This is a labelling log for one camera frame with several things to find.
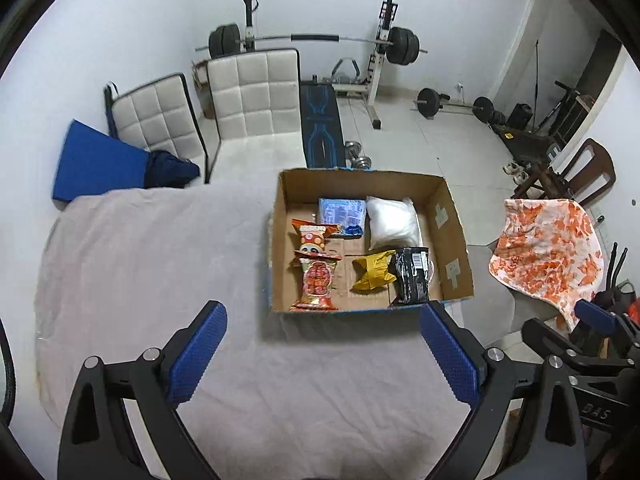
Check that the short barbell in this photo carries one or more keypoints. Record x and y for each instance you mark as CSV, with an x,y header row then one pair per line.
x,y
429,101

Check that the white quilted chair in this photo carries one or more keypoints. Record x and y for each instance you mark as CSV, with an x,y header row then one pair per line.
x,y
250,95
155,115

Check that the black and blue weight bench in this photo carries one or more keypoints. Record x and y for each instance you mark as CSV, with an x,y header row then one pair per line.
x,y
320,130

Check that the light blue packet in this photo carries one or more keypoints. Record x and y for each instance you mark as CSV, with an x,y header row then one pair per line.
x,y
340,210

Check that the grey chair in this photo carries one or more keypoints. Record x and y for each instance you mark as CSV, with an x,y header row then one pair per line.
x,y
500,305

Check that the white soft packet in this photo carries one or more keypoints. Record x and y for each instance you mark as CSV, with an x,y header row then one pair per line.
x,y
392,222

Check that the long barbell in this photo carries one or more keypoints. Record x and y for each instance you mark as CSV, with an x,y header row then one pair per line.
x,y
315,37

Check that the white barbell rack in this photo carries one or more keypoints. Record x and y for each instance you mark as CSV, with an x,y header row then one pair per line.
x,y
380,75

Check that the orange printed towel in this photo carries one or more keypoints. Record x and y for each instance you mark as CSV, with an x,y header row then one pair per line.
x,y
545,250

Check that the white door frame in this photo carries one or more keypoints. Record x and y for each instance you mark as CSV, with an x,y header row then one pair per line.
x,y
520,25

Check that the black pole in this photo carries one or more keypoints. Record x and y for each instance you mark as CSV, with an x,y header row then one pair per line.
x,y
537,75

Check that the dark gym equipment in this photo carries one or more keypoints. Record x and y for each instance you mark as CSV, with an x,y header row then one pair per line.
x,y
525,142

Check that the red cartoon snack packet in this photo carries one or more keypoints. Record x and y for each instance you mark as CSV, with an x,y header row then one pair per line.
x,y
312,240

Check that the black exercise machine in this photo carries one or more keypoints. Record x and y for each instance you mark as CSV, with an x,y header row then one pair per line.
x,y
565,105

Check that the red bag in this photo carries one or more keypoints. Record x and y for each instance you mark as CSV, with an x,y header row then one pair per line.
x,y
635,310

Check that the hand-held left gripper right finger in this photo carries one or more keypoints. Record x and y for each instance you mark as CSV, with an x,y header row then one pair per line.
x,y
450,355

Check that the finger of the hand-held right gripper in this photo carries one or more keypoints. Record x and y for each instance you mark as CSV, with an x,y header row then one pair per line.
x,y
595,316
550,340

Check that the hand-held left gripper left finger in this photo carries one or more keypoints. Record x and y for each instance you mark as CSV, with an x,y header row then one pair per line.
x,y
197,355

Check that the chrome dumbbell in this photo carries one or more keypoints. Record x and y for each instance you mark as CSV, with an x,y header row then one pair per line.
x,y
361,161

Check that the cardboard box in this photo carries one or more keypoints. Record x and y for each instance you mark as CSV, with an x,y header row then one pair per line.
x,y
450,240

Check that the black snack packet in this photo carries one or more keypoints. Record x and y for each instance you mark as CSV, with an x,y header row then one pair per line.
x,y
411,275

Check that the brown wooden chair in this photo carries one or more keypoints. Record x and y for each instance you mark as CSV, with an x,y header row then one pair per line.
x,y
597,165

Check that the red round-print snack packet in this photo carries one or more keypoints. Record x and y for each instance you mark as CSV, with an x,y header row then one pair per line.
x,y
317,282

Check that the yellow snack packet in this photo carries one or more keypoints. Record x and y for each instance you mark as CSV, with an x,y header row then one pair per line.
x,y
372,270

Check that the blue foam mat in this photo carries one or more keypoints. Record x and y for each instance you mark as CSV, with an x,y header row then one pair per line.
x,y
100,162

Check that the dark blue cloth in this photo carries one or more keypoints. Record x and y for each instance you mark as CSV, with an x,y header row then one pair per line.
x,y
170,170

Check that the white shoes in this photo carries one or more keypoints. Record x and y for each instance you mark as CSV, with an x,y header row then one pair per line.
x,y
515,172

